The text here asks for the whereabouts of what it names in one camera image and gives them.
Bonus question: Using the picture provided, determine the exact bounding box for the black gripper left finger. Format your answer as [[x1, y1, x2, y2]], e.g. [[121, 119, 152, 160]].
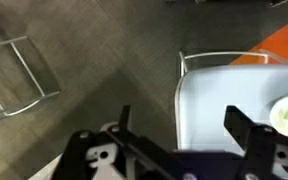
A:
[[55, 105, 186, 180]]

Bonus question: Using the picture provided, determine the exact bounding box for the cream ceramic bowl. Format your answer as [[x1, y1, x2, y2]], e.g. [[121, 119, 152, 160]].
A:
[[268, 94, 288, 137]]

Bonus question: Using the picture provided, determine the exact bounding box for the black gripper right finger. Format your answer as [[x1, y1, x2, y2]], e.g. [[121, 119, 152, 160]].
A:
[[224, 105, 288, 180]]

